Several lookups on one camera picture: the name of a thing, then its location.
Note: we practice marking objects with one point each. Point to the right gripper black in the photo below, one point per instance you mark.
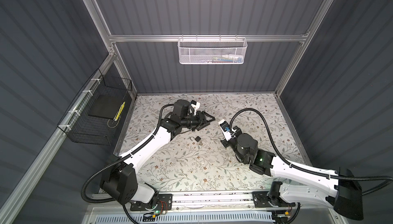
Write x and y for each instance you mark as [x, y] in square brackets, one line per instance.
[224, 142]

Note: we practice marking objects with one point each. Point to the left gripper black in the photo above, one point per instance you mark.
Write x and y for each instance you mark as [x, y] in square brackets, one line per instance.
[201, 119]

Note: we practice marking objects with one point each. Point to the small black padlock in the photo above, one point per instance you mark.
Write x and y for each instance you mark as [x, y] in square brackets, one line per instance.
[196, 138]

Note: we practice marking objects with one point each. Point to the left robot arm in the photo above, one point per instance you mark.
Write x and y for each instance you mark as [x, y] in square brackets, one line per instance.
[120, 180]

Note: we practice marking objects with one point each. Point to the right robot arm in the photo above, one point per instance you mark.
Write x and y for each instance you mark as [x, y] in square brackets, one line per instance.
[316, 186]

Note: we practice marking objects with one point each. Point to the floral table mat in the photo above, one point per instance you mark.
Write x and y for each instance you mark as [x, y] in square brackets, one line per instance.
[187, 165]

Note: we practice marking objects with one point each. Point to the items in white basket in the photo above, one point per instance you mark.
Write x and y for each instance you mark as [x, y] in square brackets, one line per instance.
[234, 59]

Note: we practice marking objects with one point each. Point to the white vented panel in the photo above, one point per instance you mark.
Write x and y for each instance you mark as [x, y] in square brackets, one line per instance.
[207, 217]

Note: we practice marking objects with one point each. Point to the yellow tool in basket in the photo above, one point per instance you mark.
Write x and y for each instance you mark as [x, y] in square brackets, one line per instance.
[118, 114]

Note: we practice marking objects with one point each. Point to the black box in basket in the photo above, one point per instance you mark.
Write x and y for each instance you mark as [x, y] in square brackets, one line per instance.
[105, 107]

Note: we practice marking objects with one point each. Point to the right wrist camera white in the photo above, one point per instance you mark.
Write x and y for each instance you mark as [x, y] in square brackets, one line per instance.
[225, 128]

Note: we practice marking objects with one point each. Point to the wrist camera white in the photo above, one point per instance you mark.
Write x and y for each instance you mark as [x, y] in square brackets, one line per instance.
[225, 128]
[194, 106]

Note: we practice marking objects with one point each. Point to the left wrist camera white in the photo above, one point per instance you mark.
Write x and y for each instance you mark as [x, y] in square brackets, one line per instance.
[194, 106]

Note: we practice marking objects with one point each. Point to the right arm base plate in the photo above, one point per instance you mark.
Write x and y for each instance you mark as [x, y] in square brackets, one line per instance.
[264, 199]

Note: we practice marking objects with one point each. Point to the white wire mesh basket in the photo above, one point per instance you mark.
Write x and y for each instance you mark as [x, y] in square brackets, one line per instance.
[191, 50]

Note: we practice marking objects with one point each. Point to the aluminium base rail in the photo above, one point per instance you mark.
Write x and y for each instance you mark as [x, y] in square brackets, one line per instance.
[212, 201]

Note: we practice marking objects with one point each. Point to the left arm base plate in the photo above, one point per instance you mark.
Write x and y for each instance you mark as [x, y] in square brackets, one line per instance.
[163, 202]

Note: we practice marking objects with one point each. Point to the black wire basket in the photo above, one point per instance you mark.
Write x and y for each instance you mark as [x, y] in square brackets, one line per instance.
[82, 128]

